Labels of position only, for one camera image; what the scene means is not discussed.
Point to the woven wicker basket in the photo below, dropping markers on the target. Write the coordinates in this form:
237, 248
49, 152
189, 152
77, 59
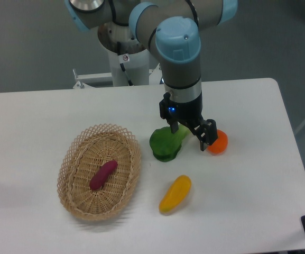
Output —
92, 148

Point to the green leafy vegetable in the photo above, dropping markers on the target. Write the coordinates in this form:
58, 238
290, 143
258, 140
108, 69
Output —
165, 145

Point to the purple sweet potato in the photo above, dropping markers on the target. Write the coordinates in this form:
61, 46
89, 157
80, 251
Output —
101, 176

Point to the white metal base frame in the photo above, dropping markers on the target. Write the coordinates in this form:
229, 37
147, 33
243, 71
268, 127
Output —
106, 79

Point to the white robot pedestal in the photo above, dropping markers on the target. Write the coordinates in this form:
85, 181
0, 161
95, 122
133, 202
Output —
127, 57

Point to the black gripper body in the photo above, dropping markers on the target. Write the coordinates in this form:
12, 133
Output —
181, 112

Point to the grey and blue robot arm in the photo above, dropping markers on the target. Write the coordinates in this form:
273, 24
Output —
170, 33

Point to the orange fruit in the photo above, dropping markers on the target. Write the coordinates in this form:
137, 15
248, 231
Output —
220, 145

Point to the yellow mango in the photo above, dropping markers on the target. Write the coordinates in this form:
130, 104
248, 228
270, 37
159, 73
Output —
176, 194

